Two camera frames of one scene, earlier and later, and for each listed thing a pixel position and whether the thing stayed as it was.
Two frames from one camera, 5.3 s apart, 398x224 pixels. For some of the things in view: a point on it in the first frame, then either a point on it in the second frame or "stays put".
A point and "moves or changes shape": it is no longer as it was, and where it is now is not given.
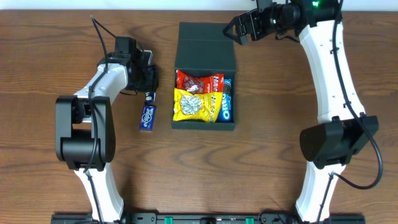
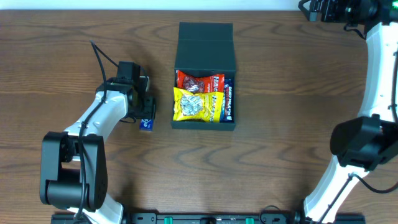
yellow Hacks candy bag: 201,106 stays put
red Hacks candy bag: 214,83 stays put
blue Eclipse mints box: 147,118 stays put
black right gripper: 249,26 -> 314,10
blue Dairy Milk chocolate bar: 149,105 moves or changes shape
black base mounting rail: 211,218 stays put
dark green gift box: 202,49 stays put
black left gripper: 150,81 -> 148,106
